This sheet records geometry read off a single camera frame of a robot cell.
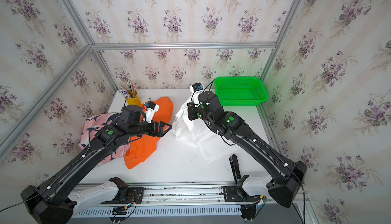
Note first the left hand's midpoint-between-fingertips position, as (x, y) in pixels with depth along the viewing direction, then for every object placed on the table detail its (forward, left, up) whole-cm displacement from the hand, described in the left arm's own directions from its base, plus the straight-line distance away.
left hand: (168, 126), depth 70 cm
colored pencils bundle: (+36, +31, -11) cm, 49 cm away
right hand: (+6, -10, +8) cm, 14 cm away
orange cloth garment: (-1, +18, -24) cm, 30 cm away
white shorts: (0, -15, -10) cm, 18 cm away
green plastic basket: (+44, -48, -21) cm, 69 cm away
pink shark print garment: (+11, +50, -18) cm, 54 cm away
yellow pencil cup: (+31, +29, -18) cm, 47 cm away
